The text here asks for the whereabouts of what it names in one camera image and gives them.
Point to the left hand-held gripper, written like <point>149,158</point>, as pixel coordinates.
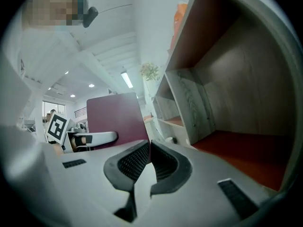
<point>57,128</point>

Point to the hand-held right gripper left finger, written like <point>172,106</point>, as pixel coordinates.
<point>129,165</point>

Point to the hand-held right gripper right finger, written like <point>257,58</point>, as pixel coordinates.
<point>172,168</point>

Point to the wooden shelf with orange boards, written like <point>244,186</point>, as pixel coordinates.
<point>236,79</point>

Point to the window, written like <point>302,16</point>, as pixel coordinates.
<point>54,107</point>

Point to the metal railing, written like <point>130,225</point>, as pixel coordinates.
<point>81,113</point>

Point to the white cup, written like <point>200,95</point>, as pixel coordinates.
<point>169,139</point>

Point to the person's white shirt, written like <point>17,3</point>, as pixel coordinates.
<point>40,48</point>

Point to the long ceiling tube lamp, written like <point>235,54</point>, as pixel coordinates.
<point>127,79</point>

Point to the potted green plant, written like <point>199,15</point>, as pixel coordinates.
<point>149,71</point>

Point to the orange box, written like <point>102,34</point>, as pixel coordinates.
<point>181,15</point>

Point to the black head-worn camera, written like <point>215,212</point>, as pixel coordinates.
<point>90,16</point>

